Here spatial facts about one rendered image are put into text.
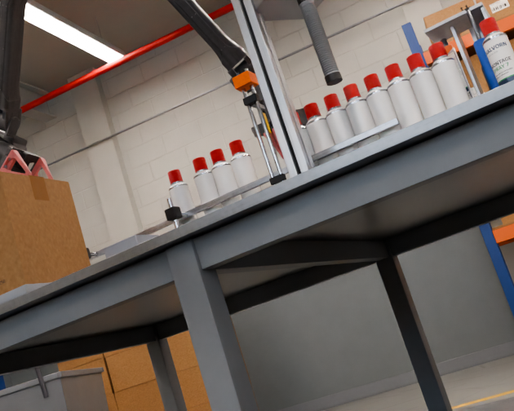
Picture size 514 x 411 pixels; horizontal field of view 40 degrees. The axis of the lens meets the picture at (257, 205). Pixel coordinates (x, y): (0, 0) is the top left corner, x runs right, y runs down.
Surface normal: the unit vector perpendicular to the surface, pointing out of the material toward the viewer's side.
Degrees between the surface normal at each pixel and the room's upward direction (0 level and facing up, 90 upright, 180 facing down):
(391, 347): 90
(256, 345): 90
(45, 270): 90
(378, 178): 90
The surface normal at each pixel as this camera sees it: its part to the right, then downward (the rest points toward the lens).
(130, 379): -0.25, -0.12
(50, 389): -0.02, -0.14
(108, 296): -0.46, -0.04
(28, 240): 0.87, -0.36
